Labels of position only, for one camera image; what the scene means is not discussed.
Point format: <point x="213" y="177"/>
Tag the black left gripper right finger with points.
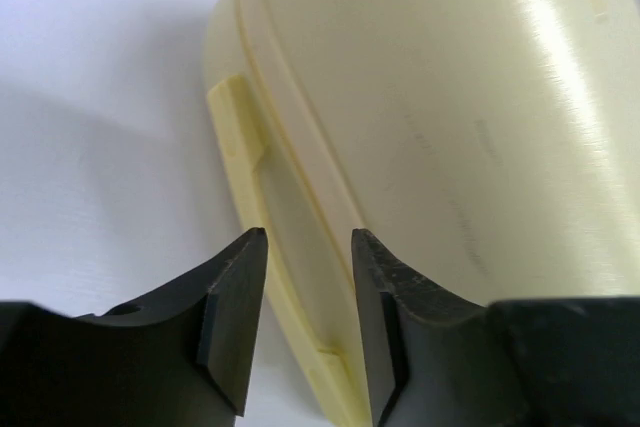
<point x="433" y="358"/>

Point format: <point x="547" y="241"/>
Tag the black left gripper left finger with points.
<point x="179" y="355"/>

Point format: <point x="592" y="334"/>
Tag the yellow suitcase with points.
<point x="490" y="145"/>

